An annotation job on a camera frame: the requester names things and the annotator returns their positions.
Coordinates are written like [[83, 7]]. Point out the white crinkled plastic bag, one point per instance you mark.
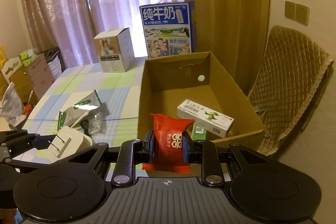
[[10, 106]]

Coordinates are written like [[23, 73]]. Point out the green and white carton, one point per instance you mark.
[[199, 132]]

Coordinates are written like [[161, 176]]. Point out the green tissue packs in wrap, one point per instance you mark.
[[27, 57]]

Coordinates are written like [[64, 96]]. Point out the pink curtain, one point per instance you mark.
[[92, 3]]

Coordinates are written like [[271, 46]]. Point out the red candy packet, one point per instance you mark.
[[170, 142]]

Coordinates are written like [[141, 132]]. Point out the desktop with checked tablecloth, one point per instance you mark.
[[78, 87]]

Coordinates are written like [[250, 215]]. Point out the purple box with orange item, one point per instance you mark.
[[28, 109]]

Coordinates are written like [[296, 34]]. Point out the brown cardboard sheet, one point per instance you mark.
[[39, 77]]

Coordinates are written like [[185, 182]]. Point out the silver pouch with green label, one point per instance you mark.
[[89, 104]]

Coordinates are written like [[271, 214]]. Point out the quilted tan chair cushion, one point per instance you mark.
[[286, 87]]

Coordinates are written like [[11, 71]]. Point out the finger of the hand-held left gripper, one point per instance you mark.
[[15, 165], [23, 141]]

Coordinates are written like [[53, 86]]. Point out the brown cardboard box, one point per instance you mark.
[[173, 82]]

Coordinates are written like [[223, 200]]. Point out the white ointment box crocodile print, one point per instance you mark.
[[204, 116]]

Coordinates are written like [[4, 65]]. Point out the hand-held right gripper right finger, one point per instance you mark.
[[187, 148]]

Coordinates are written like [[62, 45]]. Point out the white product box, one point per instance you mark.
[[113, 50]]

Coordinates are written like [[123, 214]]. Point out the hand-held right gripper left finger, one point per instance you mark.
[[149, 146]]

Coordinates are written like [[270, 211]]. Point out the white bucket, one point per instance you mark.
[[54, 67]]

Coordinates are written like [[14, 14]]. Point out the green leaf print pouch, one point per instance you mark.
[[67, 119]]

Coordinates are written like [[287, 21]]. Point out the beige wall socket plate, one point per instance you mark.
[[290, 10], [302, 14]]

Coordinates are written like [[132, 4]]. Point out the white power adapter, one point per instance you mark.
[[71, 144]]

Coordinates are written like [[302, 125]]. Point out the blue milk carton case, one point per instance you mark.
[[168, 29]]

